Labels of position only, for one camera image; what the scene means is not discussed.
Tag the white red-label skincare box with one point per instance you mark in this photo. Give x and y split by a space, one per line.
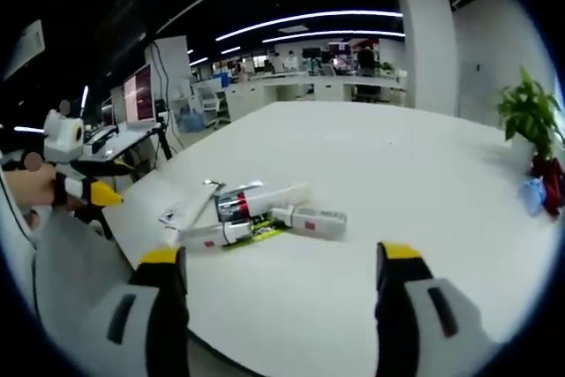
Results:
320 221

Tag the person's left hand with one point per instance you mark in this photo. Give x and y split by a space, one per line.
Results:
28 189

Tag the blue bin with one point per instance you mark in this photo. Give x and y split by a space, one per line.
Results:
190 123

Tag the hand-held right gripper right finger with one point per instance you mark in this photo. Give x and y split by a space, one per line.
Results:
415 328

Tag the white side desk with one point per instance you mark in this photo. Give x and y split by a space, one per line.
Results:
115 140

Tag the ceiling light strip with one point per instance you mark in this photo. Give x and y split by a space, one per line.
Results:
309 18
335 35

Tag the small white skincare bottle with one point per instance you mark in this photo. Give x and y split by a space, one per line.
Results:
283 215

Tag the red cloth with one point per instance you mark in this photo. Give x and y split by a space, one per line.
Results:
552 183

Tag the computer monitor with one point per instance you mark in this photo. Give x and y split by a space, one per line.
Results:
139 94

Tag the long white counter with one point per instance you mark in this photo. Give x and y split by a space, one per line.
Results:
326 85

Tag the silver red skincare bottle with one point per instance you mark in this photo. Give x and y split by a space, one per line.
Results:
231 207

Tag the white printed skincare sachet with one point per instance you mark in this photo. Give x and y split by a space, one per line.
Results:
173 217

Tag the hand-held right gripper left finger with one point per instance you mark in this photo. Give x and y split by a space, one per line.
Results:
132 328

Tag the green skincare packet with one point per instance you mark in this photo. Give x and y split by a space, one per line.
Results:
265 232

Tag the black tripod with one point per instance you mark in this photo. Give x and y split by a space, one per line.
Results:
161 121

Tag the long white skincare tube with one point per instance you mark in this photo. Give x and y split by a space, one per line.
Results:
278 198

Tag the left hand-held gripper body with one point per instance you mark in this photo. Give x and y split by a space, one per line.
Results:
59 138

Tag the blue cloth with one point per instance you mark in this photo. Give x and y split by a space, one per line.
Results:
532 196

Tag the green potted plant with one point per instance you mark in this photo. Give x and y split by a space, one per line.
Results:
532 112

